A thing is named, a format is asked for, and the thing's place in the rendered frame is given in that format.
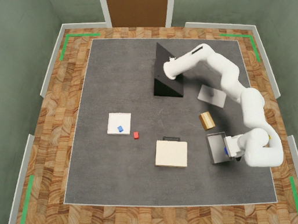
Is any small red block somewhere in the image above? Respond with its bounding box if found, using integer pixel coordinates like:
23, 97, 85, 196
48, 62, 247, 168
134, 132, 139, 139

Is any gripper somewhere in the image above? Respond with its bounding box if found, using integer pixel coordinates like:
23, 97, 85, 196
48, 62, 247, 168
230, 134, 245, 161

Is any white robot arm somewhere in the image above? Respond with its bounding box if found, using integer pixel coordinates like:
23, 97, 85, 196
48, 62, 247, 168
163, 44, 284, 167

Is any brown cardboard box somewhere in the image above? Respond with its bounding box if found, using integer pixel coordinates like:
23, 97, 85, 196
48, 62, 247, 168
199, 112, 215, 131

